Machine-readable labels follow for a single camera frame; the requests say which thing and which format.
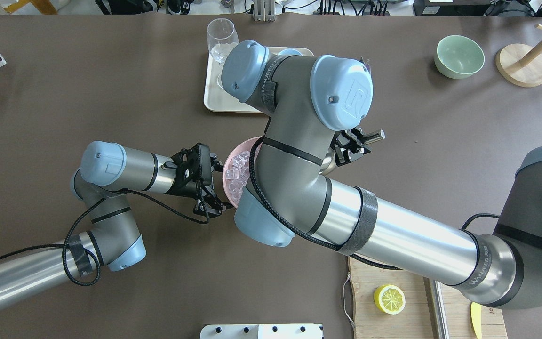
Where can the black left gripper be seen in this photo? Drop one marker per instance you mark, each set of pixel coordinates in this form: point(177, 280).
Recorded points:
point(183, 188)

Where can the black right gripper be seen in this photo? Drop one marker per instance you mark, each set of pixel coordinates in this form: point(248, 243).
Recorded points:
point(347, 151)

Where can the steel ice scoop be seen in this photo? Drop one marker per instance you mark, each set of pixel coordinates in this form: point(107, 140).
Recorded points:
point(328, 164)

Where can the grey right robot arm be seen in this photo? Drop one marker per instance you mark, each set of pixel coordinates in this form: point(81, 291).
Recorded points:
point(308, 101)

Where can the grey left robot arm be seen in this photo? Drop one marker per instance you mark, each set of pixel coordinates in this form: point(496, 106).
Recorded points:
point(106, 234)

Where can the clear ice cubes pile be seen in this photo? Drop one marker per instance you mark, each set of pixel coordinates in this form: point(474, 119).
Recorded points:
point(237, 175)

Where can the blue cup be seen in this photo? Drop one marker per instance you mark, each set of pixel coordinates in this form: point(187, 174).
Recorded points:
point(289, 52)

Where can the pink bowl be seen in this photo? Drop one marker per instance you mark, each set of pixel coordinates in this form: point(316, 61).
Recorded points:
point(244, 146)

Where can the grey folded cloth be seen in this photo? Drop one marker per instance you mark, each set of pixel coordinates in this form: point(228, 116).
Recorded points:
point(366, 63)

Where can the cream serving tray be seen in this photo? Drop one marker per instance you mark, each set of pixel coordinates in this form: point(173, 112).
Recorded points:
point(216, 98)

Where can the green bowl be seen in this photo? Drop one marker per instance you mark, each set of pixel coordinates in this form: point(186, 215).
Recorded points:
point(458, 57)

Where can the clear wine glass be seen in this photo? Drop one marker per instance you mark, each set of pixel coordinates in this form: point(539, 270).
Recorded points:
point(222, 38)

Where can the half lemon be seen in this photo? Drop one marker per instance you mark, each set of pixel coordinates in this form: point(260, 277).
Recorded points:
point(389, 299)

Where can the bamboo cutting board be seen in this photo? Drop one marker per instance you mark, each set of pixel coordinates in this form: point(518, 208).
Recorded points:
point(416, 321)

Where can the steel muddler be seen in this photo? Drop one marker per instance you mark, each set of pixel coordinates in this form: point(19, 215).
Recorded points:
point(438, 311)

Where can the yellow plastic knife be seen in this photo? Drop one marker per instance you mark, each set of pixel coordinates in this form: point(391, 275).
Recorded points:
point(476, 319)

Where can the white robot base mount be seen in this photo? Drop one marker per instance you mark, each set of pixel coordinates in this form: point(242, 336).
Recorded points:
point(263, 331)

